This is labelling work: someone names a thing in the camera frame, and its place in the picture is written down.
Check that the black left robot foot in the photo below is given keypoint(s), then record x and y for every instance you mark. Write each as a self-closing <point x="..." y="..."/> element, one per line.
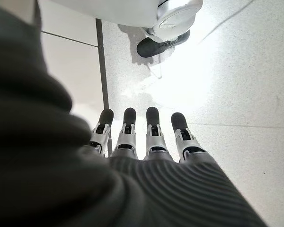
<point x="151" y="47"/>

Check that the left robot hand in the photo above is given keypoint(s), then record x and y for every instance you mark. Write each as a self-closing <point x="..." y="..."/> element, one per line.
<point x="61" y="177"/>

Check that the dark cabinet toe kick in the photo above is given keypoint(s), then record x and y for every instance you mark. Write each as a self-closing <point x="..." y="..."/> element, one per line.
<point x="101" y="59"/>

